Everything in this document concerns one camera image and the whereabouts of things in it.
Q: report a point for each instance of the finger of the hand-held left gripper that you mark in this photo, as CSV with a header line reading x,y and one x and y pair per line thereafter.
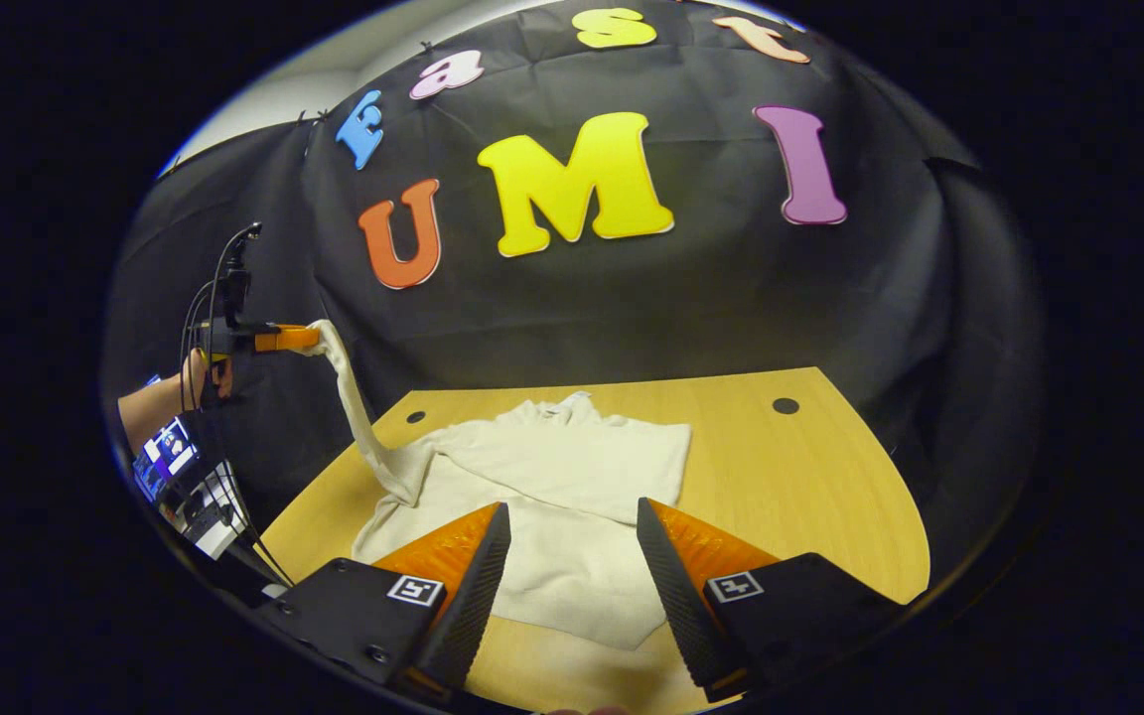
x,y
286,339

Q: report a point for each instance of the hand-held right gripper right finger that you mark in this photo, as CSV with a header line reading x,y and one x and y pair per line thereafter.
x,y
681,596

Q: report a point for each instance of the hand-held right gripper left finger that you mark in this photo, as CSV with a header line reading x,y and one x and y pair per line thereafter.
x,y
473,606

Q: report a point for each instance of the white sweatshirt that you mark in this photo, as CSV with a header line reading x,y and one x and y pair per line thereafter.
x,y
572,467

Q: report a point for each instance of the computer monitor screen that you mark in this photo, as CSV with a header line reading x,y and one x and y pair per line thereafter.
x,y
167,452

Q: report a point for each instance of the black backdrop cloth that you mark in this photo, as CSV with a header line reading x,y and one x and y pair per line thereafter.
x,y
632,308

